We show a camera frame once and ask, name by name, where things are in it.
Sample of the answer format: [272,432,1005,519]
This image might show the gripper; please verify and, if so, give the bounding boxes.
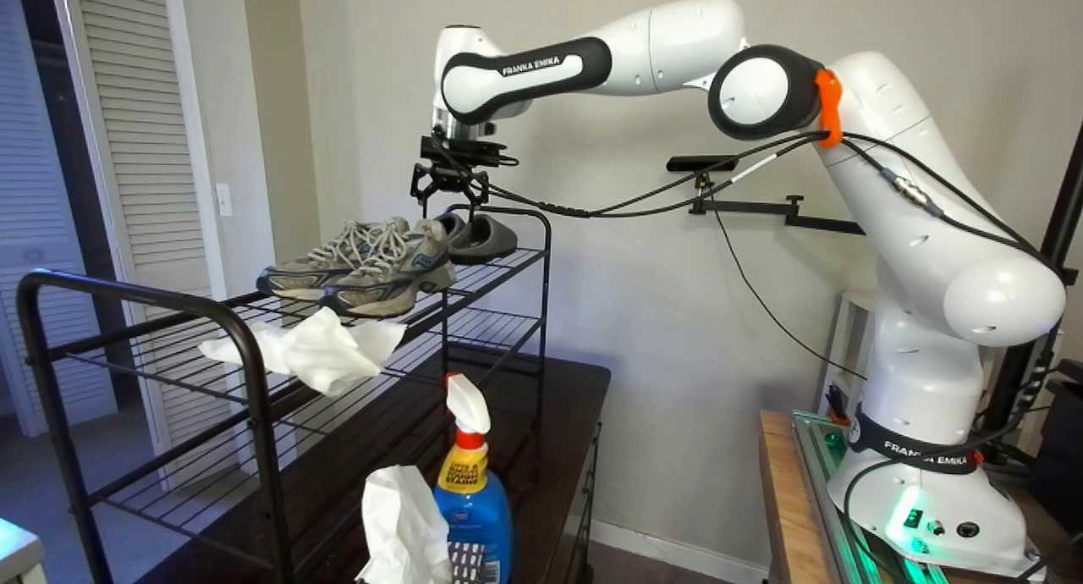
[410,163,491,221]

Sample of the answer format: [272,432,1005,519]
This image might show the grey running sneaker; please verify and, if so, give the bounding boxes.
[319,218,459,319]
[256,218,412,302]

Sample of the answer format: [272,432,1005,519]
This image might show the white crumpled cloth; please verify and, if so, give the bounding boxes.
[198,306,408,398]

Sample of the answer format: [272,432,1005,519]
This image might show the black metal shoe rack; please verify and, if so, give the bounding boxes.
[16,204,553,584]

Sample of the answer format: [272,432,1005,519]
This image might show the white louvered door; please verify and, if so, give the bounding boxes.
[0,0,119,438]
[49,0,234,488]

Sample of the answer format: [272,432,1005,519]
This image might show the blue spray bottle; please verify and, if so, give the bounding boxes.
[432,372,515,584]

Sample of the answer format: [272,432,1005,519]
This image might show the white crumpled paper towel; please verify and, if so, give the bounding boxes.
[355,465,454,584]

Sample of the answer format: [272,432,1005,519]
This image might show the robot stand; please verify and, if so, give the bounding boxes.
[758,409,1083,584]

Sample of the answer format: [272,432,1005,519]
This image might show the white furniture corner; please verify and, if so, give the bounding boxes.
[0,517,48,584]

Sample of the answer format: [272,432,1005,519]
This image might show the black stand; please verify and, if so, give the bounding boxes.
[984,118,1083,420]

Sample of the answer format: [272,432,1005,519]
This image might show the black box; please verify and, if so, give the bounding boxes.
[1029,358,1083,536]

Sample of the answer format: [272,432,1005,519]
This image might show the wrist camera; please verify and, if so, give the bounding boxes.
[420,135,520,168]

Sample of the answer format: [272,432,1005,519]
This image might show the camera on mount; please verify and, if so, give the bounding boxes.
[665,153,866,235]

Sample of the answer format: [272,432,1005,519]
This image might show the black cable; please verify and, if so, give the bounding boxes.
[713,210,869,383]

